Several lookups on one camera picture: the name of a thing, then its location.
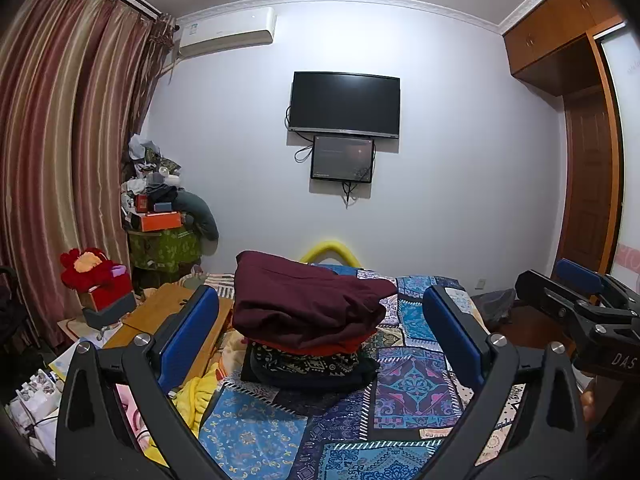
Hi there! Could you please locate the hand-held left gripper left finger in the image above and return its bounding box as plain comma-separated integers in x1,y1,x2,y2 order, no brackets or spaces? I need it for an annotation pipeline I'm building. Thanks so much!
55,284,221,480

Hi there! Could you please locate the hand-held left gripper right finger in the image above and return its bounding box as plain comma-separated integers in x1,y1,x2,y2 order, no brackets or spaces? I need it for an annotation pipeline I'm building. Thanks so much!
422,285,588,480

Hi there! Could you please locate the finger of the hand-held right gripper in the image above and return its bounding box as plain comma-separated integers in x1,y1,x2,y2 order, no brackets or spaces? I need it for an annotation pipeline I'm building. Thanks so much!
553,258,607,297
515,269,597,332

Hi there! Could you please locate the maroon button shirt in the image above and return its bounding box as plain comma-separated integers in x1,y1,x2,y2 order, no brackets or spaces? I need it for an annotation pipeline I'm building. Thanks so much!
231,250,398,348

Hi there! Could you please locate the wooden side table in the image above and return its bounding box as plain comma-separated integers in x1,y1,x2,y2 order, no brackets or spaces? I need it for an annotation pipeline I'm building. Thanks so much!
104,283,235,378

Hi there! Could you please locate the yellow blanket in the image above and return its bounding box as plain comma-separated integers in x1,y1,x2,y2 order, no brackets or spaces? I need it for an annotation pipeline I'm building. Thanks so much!
142,360,226,468

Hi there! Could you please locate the blue patchwork bedspread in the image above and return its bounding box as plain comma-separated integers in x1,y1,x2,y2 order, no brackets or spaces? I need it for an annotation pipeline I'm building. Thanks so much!
197,262,531,480

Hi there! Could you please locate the grey box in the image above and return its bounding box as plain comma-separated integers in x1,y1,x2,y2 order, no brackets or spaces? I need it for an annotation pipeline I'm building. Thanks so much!
82,291,138,332

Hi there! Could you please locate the green patterned cabinet cover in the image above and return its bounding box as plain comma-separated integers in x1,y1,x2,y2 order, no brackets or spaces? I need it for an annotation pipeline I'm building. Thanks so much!
127,227,202,272

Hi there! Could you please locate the brown wooden door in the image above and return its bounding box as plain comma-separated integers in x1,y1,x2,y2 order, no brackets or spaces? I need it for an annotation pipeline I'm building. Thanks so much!
552,85,623,281

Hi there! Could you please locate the black gold patterned garment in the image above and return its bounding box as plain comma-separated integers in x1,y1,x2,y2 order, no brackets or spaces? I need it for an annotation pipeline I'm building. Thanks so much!
250,342,362,380

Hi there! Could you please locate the orange box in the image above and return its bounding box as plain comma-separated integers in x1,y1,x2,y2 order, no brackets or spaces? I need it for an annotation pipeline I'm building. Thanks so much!
140,211,182,233

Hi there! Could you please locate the grey green cushion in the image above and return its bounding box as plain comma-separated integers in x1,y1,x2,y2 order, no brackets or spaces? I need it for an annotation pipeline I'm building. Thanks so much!
172,190,220,242

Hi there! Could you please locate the red garment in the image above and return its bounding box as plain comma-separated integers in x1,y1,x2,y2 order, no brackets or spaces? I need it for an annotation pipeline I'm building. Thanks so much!
245,332,376,357

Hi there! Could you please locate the white sliding wardrobe door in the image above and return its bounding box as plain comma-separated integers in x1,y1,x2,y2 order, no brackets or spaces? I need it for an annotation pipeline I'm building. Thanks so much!
600,20,640,281

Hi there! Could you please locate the red plush toy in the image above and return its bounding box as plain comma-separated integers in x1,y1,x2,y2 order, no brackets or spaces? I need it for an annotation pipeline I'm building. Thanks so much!
60,246,135,311

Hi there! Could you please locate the dark navy garment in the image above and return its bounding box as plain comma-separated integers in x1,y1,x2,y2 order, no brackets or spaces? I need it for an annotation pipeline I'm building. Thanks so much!
240,355,381,395

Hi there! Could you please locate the yellow pillow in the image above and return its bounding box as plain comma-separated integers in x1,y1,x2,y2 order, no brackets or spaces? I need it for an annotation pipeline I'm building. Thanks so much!
300,241,362,266

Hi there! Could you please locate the pile of household clutter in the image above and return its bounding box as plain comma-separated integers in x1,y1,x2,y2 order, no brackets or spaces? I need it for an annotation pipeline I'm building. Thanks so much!
120,132,185,233

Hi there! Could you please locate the white floor clutter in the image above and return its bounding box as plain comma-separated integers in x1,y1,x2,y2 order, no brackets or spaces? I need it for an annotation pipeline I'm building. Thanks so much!
5,340,83,463

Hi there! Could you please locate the striped brown curtain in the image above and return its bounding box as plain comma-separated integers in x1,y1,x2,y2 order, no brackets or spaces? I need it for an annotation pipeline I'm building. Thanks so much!
0,0,177,348

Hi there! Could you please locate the wooden overhead cabinet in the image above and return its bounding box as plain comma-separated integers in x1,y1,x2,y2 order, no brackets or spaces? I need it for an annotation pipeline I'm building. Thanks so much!
502,0,627,97

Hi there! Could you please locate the white air conditioner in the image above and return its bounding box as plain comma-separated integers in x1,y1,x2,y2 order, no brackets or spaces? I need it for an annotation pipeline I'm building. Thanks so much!
176,6,277,59

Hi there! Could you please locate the small wall monitor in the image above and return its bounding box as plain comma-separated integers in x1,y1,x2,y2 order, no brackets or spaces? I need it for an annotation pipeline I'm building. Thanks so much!
310,135,376,184

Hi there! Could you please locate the television cable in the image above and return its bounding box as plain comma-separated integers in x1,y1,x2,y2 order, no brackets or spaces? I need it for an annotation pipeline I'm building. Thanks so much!
284,105,315,164

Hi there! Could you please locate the large wall television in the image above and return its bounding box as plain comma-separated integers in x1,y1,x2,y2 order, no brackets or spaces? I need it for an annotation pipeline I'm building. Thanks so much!
289,71,401,139

